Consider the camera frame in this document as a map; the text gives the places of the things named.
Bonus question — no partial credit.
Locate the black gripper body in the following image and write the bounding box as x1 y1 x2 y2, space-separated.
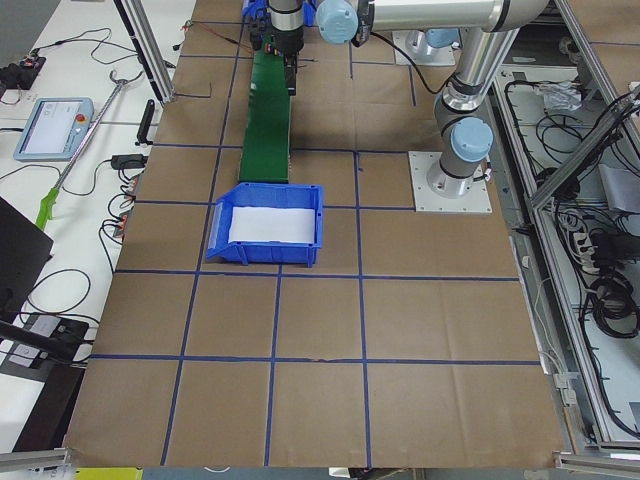
271 27 304 61

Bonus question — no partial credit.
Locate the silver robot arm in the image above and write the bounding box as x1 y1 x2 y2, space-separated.
316 0 547 123
267 0 304 96

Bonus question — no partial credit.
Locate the blue right plastic bin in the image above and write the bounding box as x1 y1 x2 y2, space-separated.
242 0 317 27

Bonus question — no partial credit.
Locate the blue plastic bin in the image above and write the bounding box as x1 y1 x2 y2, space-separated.
242 0 317 27
206 182 324 267

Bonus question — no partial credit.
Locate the green conveyor belt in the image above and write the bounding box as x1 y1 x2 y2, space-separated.
239 50 291 183

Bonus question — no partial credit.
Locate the blue left plastic bin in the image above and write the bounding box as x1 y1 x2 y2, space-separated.
206 182 324 267

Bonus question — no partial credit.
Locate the white foam pad left bin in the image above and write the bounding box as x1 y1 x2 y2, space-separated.
229 207 316 243

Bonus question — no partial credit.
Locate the black power adapter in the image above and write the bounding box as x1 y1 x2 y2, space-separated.
110 154 148 170

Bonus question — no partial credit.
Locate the teach pendant tablet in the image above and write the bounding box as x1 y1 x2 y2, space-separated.
13 97 94 162

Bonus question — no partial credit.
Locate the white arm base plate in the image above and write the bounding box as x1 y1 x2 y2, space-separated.
408 151 492 215

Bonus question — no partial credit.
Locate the green handled reach grabber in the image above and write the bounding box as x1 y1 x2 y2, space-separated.
35 70 144 231

